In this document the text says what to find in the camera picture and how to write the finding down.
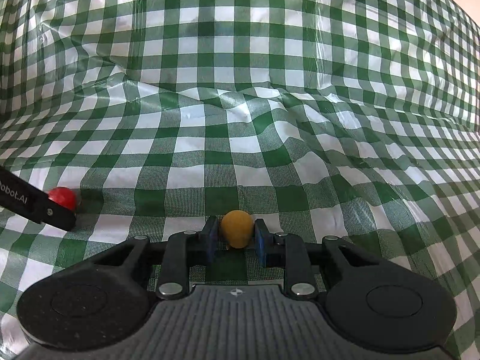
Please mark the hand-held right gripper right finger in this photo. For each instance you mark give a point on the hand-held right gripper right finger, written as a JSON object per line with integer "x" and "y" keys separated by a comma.
{"x": 261, "y": 242}

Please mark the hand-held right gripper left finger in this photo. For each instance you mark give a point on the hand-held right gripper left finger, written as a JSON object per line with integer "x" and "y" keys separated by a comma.
{"x": 211, "y": 240}

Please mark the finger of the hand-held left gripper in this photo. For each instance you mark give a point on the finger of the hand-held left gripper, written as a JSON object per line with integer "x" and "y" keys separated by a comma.
{"x": 58, "y": 215}

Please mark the small red fruit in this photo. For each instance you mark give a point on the small red fruit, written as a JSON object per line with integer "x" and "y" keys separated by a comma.
{"x": 62, "y": 196}

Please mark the small yellow fruit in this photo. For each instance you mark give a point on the small yellow fruit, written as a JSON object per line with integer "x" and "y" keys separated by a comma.
{"x": 236, "y": 228}

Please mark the green checkered cloth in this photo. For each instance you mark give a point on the green checkered cloth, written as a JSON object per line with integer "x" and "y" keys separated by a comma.
{"x": 240, "y": 93}

